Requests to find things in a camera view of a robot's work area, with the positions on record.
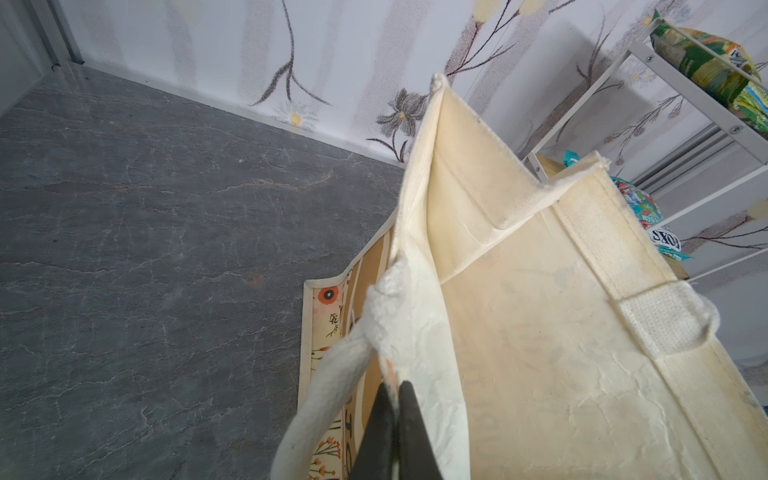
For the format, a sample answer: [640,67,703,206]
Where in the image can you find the white wooden two-tier shelf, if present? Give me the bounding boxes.
[527,27,767,283]

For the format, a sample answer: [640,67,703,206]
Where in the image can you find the teal candy bag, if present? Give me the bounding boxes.
[562,149,665,229]

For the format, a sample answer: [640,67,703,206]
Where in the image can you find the cream floral tote bag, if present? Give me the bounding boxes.
[270,74,767,479]

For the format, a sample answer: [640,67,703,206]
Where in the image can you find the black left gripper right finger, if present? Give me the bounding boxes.
[398,381,443,480]

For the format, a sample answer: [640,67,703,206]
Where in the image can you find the Fox's candy bag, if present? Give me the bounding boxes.
[646,226,689,261]

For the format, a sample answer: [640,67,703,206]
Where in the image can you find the green snack bag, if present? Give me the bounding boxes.
[650,21,767,138]

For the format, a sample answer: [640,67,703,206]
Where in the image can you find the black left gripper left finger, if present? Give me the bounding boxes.
[349,383,397,480]

